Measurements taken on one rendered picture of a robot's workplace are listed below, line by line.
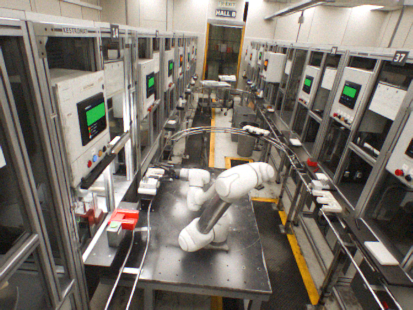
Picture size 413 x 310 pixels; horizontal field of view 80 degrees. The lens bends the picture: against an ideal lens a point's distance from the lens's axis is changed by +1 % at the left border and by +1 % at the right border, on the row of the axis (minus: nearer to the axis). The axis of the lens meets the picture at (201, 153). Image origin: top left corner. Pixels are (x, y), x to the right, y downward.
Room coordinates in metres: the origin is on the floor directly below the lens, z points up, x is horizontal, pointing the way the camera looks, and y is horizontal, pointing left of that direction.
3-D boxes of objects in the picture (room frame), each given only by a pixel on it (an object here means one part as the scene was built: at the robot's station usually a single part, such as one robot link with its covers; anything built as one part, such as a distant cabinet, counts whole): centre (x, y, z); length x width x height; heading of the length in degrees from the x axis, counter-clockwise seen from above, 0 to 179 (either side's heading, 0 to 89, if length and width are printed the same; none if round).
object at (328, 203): (1.80, -1.10, 0.84); 0.37 x 0.14 x 0.10; 179
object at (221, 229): (1.36, -0.16, 0.85); 0.18 x 0.16 x 0.22; 132
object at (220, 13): (9.76, -0.41, 2.82); 0.75 x 0.04 x 0.25; 89
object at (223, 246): (1.38, -0.17, 0.71); 0.22 x 0.18 x 0.06; 179
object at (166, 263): (1.75, 0.02, 0.66); 1.50 x 1.06 x 0.04; 179
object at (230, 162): (3.72, -0.72, 0.01); 1.00 x 0.55 x 0.01; 179
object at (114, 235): (1.05, 0.46, 0.97); 0.08 x 0.08 x 0.12; 89
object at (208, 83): (7.13, -0.22, 0.48); 0.88 x 0.56 x 0.96; 107
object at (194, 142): (6.19, 0.00, 0.01); 5.85 x 0.59 x 0.01; 179
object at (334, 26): (9.76, -3.48, 1.65); 4.64 x 0.08 x 3.30; 89
